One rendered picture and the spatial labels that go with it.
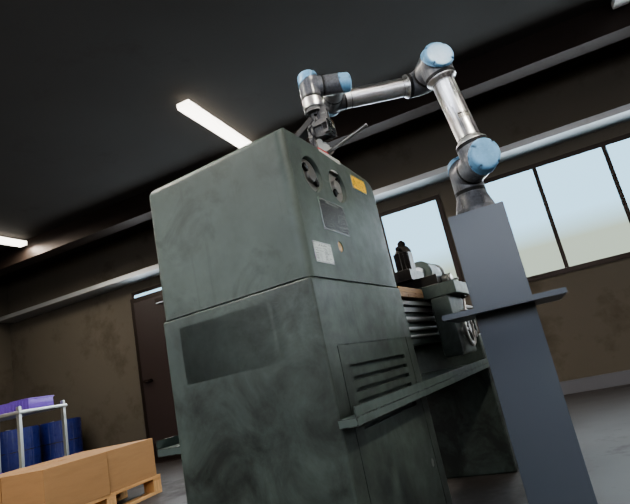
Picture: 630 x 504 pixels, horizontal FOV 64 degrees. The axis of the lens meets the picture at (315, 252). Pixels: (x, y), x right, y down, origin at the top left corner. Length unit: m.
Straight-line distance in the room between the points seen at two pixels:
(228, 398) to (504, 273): 1.06
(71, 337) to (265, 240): 7.10
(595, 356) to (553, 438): 3.61
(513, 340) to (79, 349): 6.93
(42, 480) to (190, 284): 2.63
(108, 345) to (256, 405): 6.51
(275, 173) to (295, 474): 0.70
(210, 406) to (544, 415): 1.09
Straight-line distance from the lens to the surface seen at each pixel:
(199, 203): 1.39
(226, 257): 1.31
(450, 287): 2.29
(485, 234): 1.90
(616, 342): 5.49
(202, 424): 1.37
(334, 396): 1.14
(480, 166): 1.87
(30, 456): 7.36
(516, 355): 1.86
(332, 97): 1.97
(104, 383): 7.75
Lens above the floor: 0.64
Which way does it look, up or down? 14 degrees up
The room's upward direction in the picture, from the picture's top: 12 degrees counter-clockwise
